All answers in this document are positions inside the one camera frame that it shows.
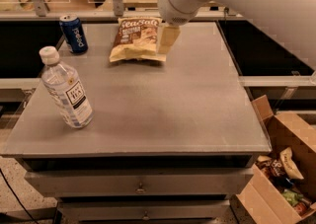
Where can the upper grey drawer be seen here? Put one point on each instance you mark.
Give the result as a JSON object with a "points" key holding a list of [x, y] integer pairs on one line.
{"points": [[139, 182]]}

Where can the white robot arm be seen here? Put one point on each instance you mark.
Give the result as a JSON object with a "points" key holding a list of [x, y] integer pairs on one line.
{"points": [[291, 23]]}

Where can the brown sea salt chip bag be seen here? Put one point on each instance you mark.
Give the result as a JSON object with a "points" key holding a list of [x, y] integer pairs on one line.
{"points": [[137, 39]]}

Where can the lower grey drawer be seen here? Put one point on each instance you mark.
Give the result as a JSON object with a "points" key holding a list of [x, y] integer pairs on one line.
{"points": [[143, 210]]}

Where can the brown snack bag in box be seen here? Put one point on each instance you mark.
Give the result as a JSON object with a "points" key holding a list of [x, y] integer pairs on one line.
{"points": [[272, 168]]}

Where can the cardboard box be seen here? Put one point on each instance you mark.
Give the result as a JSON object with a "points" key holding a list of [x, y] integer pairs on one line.
{"points": [[262, 196]]}

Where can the clear plastic tea bottle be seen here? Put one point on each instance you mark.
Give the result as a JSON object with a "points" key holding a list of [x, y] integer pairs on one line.
{"points": [[66, 89]]}

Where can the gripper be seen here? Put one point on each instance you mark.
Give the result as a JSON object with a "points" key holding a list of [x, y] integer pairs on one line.
{"points": [[168, 8]]}

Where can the grey drawer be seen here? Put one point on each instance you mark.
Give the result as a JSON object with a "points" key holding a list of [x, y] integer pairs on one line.
{"points": [[143, 210], [139, 182]]}

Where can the yellow snack bag in box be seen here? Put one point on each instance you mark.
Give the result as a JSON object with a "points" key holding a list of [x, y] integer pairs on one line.
{"points": [[289, 165]]}

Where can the blue pepsi can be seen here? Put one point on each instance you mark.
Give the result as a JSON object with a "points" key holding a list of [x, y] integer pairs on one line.
{"points": [[73, 33]]}

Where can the green snack bag in box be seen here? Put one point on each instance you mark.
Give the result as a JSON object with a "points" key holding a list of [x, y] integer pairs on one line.
{"points": [[292, 197]]}

